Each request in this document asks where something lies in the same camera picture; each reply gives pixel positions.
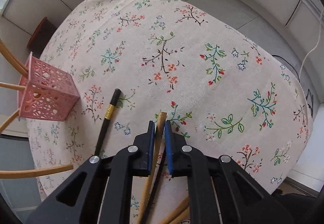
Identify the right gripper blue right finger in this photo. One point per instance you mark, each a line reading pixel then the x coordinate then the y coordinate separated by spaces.
pixel 170 146

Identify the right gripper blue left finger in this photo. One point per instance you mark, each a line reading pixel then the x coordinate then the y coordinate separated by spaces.
pixel 151 133

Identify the black chopstick gold band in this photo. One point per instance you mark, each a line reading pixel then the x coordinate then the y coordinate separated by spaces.
pixel 106 121

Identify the wooden chopstick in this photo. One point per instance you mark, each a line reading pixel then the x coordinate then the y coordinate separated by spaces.
pixel 12 86
pixel 9 120
pixel 16 63
pixel 149 180
pixel 181 207
pixel 181 216
pixel 35 172

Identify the floral tablecloth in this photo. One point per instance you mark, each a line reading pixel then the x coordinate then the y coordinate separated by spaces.
pixel 222 92

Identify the pink perforated utensil basket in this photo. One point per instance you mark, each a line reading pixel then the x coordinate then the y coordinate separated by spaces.
pixel 49 94

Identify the dark red trash bin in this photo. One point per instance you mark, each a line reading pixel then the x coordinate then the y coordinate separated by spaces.
pixel 41 36

